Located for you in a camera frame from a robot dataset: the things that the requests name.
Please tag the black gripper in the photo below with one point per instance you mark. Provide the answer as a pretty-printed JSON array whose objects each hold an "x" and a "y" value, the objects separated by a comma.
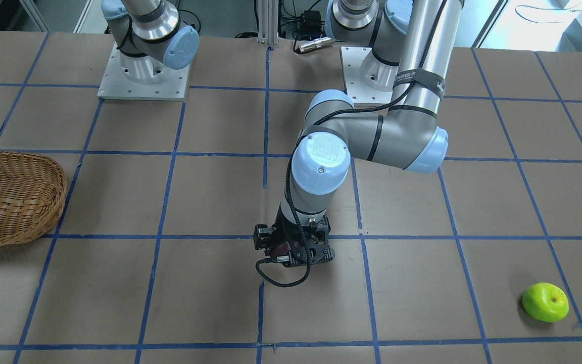
[{"x": 262, "y": 237}]

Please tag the dark purple apple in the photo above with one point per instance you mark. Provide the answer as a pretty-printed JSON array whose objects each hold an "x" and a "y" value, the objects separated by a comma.
[{"x": 280, "y": 250}]

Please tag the green apple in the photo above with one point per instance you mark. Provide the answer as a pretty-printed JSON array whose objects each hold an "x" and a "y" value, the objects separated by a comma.
[{"x": 545, "y": 302}]

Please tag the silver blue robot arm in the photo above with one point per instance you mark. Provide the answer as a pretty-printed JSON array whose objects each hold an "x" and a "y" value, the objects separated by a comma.
[
  {"x": 150, "y": 38},
  {"x": 410, "y": 47}
]

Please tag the woven wicker basket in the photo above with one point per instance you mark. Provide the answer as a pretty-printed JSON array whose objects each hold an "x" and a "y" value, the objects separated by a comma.
[{"x": 33, "y": 190}]

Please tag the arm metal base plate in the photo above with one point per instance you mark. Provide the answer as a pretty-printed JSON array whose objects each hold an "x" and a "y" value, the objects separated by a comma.
[
  {"x": 369, "y": 82},
  {"x": 144, "y": 83}
]

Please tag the aluminium frame post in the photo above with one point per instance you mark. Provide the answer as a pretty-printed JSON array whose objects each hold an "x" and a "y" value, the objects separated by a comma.
[{"x": 267, "y": 12}]

